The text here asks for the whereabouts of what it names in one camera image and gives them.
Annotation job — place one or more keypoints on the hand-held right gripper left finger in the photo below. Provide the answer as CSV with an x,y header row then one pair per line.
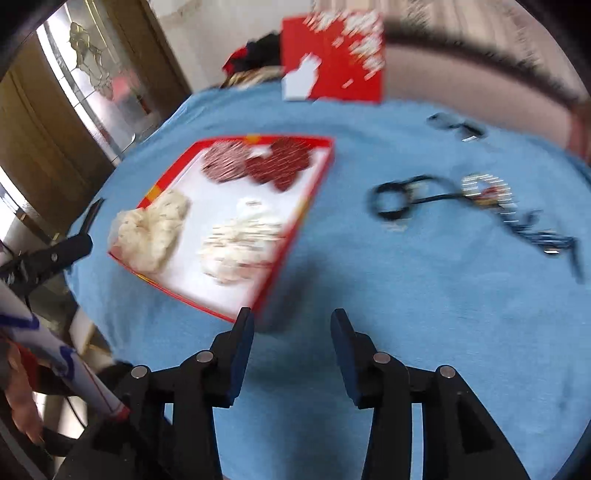
x,y
241,353

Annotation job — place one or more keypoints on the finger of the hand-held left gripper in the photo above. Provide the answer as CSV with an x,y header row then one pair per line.
x,y
55,257

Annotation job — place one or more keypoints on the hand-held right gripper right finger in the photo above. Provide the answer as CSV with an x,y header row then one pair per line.
x,y
345,360

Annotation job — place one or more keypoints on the red shallow box tray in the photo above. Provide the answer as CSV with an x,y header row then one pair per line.
x,y
258,258

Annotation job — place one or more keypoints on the person's left hand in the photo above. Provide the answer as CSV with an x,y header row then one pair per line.
x,y
19,397

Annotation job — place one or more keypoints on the blue cloth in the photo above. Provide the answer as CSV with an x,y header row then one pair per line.
x,y
415,295

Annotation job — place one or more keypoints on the cream dotted tulle scrunchie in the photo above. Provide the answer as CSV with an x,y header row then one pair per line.
x,y
150,230

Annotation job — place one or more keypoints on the white cherry print scrunchie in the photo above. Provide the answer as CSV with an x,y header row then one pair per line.
x,y
240,244

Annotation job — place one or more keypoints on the stained glass door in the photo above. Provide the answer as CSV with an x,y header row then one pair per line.
x,y
92,78

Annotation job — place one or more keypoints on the red plaid scrunchie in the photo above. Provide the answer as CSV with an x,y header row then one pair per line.
x,y
224,161

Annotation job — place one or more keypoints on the dark red dotted scrunchie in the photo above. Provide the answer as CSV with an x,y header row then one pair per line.
x,y
277,164

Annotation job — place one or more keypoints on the black hair clip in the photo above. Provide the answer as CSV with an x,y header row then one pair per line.
x,y
471,130

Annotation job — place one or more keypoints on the pile of dark clothes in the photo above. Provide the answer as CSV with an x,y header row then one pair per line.
x,y
258,53

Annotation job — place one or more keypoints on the red box lid with cat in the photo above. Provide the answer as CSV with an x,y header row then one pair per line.
x,y
344,50

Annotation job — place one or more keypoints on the striped floral sofa cushion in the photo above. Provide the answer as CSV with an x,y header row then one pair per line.
x,y
461,32

